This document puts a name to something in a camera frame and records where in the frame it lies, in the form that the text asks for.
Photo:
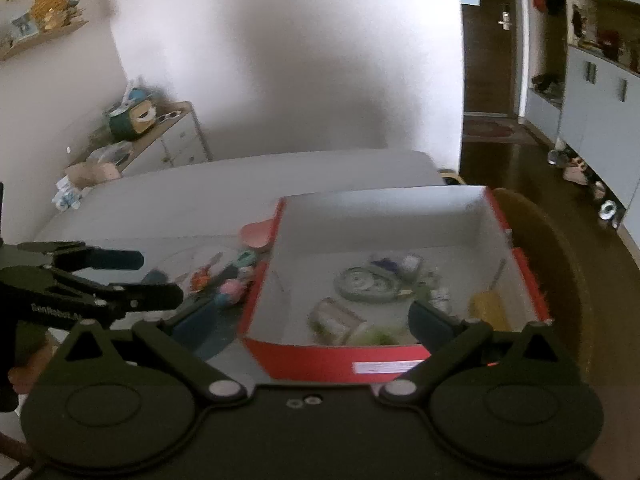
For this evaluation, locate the blue white small item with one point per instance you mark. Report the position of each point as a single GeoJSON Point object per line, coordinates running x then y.
{"type": "Point", "coordinates": [405, 264]}

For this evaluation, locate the pink white shoe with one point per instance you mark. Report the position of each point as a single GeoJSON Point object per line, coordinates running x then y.
{"type": "Point", "coordinates": [576, 171]}

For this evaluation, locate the small brown cardboard box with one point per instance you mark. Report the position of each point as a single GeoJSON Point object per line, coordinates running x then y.
{"type": "Point", "coordinates": [87, 175]}

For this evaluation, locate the light blue shoe cabinet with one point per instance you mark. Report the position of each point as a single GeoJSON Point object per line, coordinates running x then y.
{"type": "Point", "coordinates": [595, 120]}

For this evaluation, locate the grey shoe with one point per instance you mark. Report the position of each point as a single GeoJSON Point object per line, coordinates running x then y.
{"type": "Point", "coordinates": [557, 156]}

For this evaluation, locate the small pale shoe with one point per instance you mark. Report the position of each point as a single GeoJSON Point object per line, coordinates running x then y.
{"type": "Point", "coordinates": [599, 190]}

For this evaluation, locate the red white cardboard box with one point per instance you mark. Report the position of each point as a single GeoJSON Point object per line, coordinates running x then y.
{"type": "Point", "coordinates": [380, 220]}

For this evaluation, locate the dark wooden door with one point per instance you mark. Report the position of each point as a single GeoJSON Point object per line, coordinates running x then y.
{"type": "Point", "coordinates": [487, 70]}

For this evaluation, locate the small white figure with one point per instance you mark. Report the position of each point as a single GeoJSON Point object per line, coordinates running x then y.
{"type": "Point", "coordinates": [440, 300]}

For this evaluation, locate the yellow knitted ornament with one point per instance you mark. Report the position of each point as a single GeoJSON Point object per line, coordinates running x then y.
{"type": "Point", "coordinates": [49, 6]}

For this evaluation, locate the white wooden dresser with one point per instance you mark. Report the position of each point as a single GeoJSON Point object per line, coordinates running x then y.
{"type": "Point", "coordinates": [182, 142]}

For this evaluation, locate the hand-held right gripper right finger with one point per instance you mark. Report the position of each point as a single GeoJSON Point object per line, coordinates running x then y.
{"type": "Point", "coordinates": [431, 321]}

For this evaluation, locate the green small item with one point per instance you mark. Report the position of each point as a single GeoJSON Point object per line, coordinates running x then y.
{"type": "Point", "coordinates": [382, 336]}

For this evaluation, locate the teal keyring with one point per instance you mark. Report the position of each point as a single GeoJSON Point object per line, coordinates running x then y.
{"type": "Point", "coordinates": [245, 260]}

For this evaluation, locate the wooden wall shelf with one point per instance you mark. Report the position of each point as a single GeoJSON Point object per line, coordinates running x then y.
{"type": "Point", "coordinates": [50, 37]}

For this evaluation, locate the blue white packet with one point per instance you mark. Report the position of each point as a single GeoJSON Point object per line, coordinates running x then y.
{"type": "Point", "coordinates": [67, 195]}

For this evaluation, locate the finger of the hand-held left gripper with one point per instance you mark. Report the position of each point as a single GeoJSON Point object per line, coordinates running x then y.
{"type": "Point", "coordinates": [150, 296]}
{"type": "Point", "coordinates": [117, 260]}

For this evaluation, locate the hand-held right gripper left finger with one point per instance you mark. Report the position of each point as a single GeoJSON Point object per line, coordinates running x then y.
{"type": "Point", "coordinates": [200, 322]}

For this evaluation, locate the orange small toy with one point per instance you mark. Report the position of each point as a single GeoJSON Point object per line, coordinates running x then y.
{"type": "Point", "coordinates": [201, 279]}

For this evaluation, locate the patterned door rug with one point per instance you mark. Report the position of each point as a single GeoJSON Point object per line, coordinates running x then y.
{"type": "Point", "coordinates": [492, 130]}

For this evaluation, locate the teal tissue box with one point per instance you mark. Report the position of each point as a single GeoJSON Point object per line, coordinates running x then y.
{"type": "Point", "coordinates": [125, 122]}

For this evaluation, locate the pink heart-shaped dish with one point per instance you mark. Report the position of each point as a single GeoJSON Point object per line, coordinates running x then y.
{"type": "Point", "coordinates": [256, 235]}

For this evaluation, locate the white sunglasses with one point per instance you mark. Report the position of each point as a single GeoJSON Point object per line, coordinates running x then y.
{"type": "Point", "coordinates": [169, 118]}

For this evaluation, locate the yellow-green marker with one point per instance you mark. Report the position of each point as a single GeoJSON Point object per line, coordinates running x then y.
{"type": "Point", "coordinates": [489, 310]}

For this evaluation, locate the clear plastic bag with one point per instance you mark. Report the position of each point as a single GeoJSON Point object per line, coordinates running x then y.
{"type": "Point", "coordinates": [110, 152]}

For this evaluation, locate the person's left hand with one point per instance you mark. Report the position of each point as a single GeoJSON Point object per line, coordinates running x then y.
{"type": "Point", "coordinates": [29, 376]}

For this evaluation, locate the pink small toy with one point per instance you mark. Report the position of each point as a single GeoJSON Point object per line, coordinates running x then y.
{"type": "Point", "coordinates": [230, 290]}

